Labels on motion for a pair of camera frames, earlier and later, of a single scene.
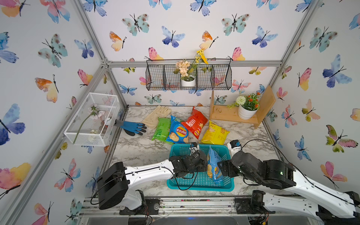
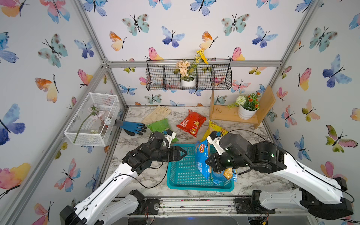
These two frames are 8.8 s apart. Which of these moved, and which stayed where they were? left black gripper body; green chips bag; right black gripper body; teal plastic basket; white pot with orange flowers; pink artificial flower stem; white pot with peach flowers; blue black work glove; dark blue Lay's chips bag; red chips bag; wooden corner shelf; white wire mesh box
Moved: left black gripper body; red chips bag; right black gripper body; dark blue Lay's chips bag; green chips bag
Stayed: white pot with orange flowers; white pot with peach flowers; pink artificial flower stem; blue black work glove; wooden corner shelf; teal plastic basket; white wire mesh box
